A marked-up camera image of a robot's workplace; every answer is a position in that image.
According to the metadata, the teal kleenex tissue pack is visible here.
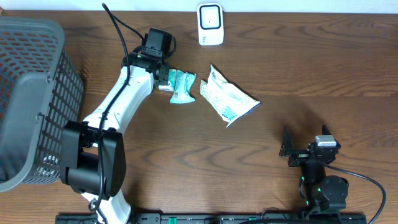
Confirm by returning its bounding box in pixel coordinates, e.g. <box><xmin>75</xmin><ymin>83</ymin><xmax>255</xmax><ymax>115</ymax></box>
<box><xmin>158</xmin><ymin>69</ymin><xmax>177</xmax><ymax>92</ymax></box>

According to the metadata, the teal wet wipes pack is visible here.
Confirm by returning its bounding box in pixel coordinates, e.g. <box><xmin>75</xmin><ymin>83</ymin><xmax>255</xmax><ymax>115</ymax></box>
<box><xmin>169</xmin><ymin>69</ymin><xmax>197</xmax><ymax>104</ymax></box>

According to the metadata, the white snack bag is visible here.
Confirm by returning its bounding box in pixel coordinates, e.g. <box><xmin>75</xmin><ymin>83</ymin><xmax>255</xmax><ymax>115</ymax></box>
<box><xmin>200</xmin><ymin>65</ymin><xmax>261</xmax><ymax>128</ymax></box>

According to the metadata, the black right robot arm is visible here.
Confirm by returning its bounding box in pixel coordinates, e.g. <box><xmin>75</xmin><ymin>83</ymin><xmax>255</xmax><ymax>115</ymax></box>
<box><xmin>279</xmin><ymin>125</ymin><xmax>349</xmax><ymax>213</ymax></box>

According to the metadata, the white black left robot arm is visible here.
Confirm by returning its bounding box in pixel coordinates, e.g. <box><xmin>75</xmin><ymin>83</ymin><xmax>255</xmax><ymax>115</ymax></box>
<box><xmin>60</xmin><ymin>52</ymin><xmax>169</xmax><ymax>223</ymax></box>

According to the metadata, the white barcode scanner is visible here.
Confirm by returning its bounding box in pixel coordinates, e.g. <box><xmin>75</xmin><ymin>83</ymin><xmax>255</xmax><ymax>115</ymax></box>
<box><xmin>197</xmin><ymin>3</ymin><xmax>224</xmax><ymax>46</ymax></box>

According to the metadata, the grey plastic basket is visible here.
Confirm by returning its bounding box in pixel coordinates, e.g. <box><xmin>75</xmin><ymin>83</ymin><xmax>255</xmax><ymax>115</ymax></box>
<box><xmin>1</xmin><ymin>16</ymin><xmax>84</xmax><ymax>192</ymax></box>

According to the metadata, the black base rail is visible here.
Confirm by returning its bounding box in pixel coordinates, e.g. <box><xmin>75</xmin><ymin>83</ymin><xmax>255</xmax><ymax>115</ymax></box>
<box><xmin>55</xmin><ymin>212</ymin><xmax>368</xmax><ymax>224</ymax></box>

